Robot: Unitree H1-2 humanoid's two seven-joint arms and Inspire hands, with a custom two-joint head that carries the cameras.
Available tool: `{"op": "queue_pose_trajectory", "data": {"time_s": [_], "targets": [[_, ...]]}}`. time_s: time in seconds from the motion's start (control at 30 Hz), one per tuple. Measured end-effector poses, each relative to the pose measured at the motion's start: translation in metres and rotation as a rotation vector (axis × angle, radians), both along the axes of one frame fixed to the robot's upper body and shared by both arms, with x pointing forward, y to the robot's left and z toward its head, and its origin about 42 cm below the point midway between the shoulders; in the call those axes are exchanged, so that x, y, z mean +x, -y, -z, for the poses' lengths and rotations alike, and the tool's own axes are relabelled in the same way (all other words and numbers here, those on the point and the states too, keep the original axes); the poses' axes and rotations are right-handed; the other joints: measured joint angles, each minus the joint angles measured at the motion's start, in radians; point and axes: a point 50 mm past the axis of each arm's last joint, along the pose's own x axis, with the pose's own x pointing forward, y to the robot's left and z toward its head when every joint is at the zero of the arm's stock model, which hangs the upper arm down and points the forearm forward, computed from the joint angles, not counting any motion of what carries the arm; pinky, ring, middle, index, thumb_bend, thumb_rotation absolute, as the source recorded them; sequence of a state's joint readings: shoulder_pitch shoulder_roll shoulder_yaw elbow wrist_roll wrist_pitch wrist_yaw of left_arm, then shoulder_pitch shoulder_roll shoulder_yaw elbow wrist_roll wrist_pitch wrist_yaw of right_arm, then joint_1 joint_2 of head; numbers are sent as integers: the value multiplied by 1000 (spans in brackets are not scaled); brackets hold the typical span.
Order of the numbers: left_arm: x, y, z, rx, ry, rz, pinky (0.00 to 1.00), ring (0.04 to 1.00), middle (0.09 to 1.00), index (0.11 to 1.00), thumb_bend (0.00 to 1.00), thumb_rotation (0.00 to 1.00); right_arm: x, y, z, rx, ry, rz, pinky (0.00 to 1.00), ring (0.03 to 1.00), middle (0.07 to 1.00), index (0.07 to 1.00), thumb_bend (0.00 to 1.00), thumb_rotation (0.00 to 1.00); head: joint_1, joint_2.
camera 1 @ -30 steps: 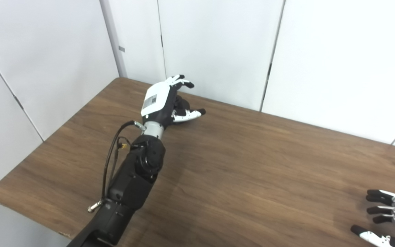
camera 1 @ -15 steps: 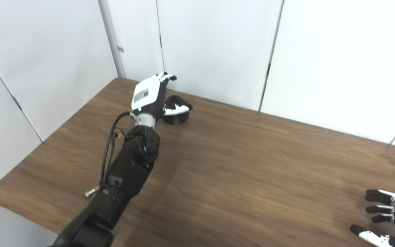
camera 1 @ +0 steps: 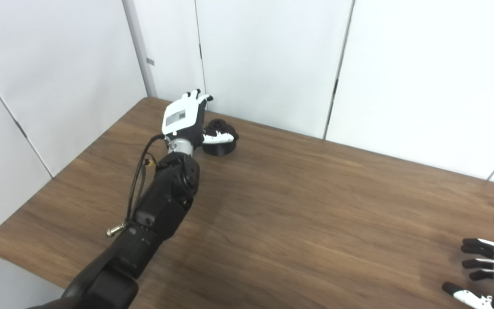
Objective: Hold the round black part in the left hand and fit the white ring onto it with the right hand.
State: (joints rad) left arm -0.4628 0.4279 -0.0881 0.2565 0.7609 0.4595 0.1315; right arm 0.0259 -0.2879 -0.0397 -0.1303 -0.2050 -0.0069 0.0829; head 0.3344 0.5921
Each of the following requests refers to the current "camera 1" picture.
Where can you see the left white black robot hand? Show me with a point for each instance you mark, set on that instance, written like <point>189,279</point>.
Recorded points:
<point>180,118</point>

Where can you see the round black part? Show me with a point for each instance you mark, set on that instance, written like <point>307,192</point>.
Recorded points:
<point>221,149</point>

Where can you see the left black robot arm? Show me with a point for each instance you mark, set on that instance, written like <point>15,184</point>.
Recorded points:
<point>161,201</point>

